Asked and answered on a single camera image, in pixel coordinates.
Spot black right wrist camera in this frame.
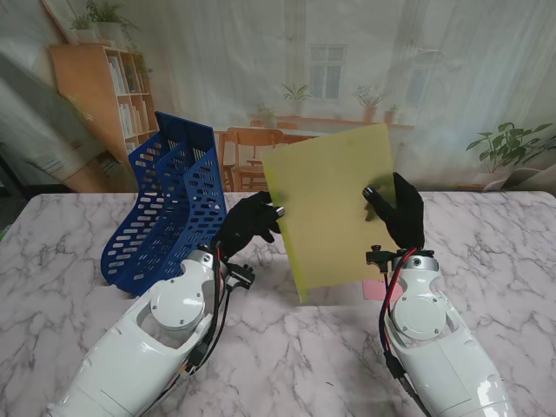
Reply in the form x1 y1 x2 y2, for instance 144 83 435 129
365 244 394 274

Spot pink paper receipt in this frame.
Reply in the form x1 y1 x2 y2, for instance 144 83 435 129
361 280 392 301

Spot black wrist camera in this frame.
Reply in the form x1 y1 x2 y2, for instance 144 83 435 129
365 244 394 274
225 260 256 291

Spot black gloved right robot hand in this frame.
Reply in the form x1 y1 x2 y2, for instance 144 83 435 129
362 172 425 253

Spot red and black left arm cables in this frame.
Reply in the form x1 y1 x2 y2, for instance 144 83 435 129
156 245 234 405

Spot blue perforated plastic file rack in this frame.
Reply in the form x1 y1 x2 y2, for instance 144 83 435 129
99 111 228 299

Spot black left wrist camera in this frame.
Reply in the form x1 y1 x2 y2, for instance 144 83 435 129
225 260 256 291

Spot red and black right arm cables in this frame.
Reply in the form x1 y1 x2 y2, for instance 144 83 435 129
376 247 429 414

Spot red and black arm cables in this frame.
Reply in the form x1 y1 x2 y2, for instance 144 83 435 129
376 247 429 414
156 245 234 405

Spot yellow-green translucent file folder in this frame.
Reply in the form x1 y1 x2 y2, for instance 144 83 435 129
261 122 399 305

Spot printed room scene backdrop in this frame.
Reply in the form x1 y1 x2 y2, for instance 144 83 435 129
0 0 556 195

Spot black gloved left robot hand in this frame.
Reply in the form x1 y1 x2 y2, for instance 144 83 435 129
215 190 288 261

